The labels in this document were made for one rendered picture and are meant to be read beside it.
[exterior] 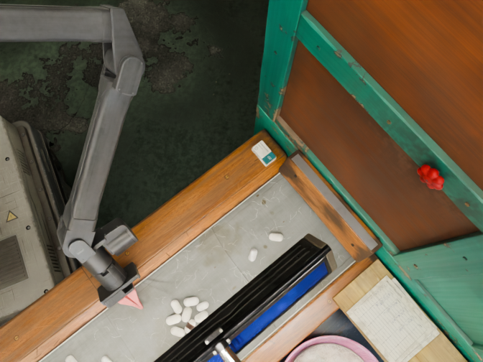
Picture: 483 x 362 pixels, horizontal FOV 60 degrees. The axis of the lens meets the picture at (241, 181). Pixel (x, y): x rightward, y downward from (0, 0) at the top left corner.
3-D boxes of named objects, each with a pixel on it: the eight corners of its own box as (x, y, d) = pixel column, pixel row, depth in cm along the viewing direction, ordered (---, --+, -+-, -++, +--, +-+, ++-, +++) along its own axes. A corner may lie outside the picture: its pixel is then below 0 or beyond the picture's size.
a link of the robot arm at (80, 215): (104, 43, 82) (121, 52, 73) (131, 52, 85) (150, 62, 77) (52, 236, 92) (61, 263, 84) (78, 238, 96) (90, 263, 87)
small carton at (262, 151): (251, 150, 112) (251, 147, 110) (261, 142, 112) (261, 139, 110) (265, 166, 110) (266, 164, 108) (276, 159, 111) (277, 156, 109)
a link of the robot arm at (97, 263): (72, 251, 94) (75, 262, 89) (98, 231, 95) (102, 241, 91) (92, 271, 97) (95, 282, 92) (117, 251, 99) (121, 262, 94)
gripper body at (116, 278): (142, 279, 96) (123, 257, 93) (105, 308, 95) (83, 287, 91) (136, 266, 102) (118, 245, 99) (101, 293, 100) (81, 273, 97)
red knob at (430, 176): (410, 174, 63) (422, 165, 59) (420, 165, 63) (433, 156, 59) (430, 195, 62) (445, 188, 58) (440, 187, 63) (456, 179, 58)
